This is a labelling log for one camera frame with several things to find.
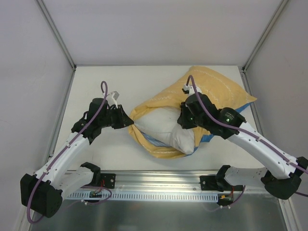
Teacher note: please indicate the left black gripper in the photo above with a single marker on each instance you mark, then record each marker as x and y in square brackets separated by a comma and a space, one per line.
[119, 115]

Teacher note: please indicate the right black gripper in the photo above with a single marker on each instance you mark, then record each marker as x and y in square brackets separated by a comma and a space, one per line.
[184, 119]

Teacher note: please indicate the white pillow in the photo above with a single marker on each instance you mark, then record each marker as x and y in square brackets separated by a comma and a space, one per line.
[161, 129]

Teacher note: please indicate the blue yellow pikachu pillowcase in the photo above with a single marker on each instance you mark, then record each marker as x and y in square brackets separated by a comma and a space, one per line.
[222, 92]

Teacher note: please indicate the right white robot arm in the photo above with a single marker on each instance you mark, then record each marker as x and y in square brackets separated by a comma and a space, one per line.
[281, 173]

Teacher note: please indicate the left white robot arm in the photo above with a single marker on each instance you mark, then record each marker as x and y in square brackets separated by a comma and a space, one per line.
[45, 190]

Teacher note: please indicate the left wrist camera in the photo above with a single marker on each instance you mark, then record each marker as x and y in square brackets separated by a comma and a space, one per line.
[112, 98]

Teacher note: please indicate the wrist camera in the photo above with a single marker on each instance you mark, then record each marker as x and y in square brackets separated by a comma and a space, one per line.
[112, 98]
[189, 89]

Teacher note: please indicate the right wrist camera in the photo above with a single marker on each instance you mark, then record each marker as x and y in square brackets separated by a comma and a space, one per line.
[189, 89]

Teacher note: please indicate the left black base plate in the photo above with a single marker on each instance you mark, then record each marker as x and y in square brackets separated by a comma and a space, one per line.
[106, 180]

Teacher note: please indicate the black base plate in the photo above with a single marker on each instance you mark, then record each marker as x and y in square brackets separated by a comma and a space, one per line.
[106, 180]
[209, 183]

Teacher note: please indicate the aluminium mounting rail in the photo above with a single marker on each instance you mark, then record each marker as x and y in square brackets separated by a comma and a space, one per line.
[153, 181]

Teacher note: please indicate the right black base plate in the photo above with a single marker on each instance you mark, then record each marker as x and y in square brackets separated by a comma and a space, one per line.
[209, 183]

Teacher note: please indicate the white slotted cable duct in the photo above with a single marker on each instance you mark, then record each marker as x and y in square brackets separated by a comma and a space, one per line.
[145, 196]

